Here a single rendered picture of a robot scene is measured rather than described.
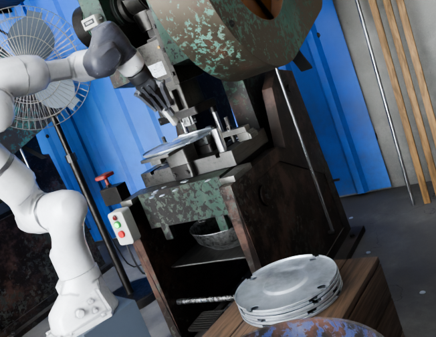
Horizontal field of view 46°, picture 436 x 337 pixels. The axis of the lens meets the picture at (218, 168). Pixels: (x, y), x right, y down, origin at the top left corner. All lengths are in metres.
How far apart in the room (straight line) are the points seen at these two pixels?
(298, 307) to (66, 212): 0.66
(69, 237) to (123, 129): 2.35
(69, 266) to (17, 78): 0.53
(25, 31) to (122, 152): 1.50
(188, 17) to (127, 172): 2.45
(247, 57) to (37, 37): 1.23
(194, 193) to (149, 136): 1.82
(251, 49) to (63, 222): 0.76
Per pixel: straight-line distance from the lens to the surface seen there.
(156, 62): 2.01
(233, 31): 1.58
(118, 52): 1.65
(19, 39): 2.61
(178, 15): 1.58
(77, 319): 1.57
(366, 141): 3.04
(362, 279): 1.44
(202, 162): 1.93
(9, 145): 3.11
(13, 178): 1.46
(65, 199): 1.46
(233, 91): 2.15
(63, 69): 1.69
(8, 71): 1.48
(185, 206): 1.93
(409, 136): 2.72
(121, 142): 3.85
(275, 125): 2.16
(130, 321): 1.60
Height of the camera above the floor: 1.00
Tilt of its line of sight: 11 degrees down
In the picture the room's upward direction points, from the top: 21 degrees counter-clockwise
